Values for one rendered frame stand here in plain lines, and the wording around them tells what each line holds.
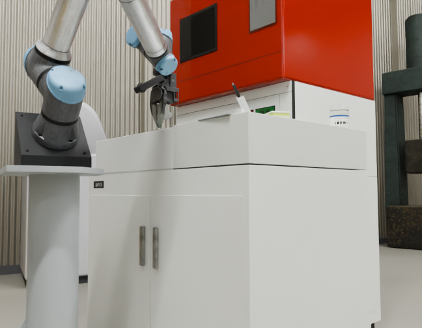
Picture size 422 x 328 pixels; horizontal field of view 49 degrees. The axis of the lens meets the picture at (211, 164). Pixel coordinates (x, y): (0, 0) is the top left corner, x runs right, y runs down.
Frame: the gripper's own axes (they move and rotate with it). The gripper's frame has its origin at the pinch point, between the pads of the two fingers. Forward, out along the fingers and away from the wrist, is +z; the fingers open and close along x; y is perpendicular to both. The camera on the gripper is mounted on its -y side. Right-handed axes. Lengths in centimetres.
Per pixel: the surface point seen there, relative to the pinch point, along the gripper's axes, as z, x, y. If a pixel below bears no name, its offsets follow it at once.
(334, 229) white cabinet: 38, -50, 37
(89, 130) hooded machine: -27, 217, 81
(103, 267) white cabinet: 55, 32, -5
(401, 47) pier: -189, 178, 563
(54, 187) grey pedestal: 23.4, 1.8, -37.8
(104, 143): 4.7, 32.3, -4.2
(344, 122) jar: 0, -46, 50
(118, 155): 10.3, 20.6, -4.2
